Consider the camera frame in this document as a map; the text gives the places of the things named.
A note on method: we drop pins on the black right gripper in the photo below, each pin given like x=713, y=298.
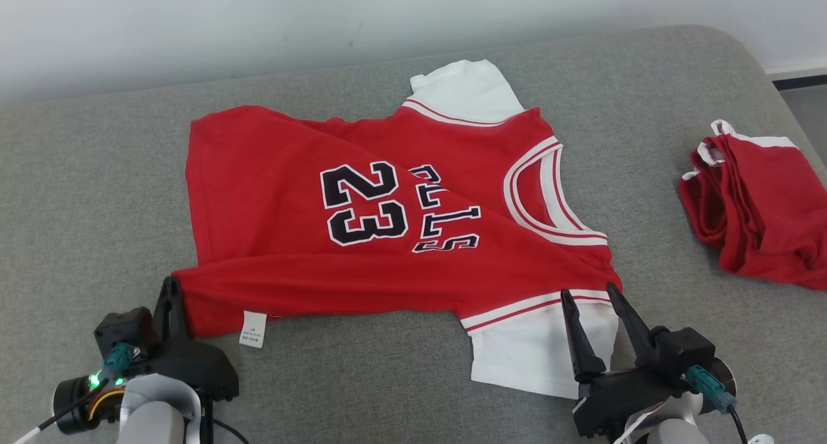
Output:
x=607, y=399

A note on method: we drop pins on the red white basketball jersey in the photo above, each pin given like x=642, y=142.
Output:
x=271, y=172

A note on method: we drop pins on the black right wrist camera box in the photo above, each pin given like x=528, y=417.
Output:
x=685, y=350

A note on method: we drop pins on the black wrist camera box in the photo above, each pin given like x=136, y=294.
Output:
x=123, y=331
x=685, y=350

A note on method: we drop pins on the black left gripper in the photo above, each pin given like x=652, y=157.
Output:
x=194, y=366

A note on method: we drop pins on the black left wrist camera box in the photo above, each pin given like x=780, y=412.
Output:
x=123, y=331

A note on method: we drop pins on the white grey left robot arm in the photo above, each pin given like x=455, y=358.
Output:
x=155, y=418

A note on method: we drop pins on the red shorts white trim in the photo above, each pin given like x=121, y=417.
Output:
x=769, y=218

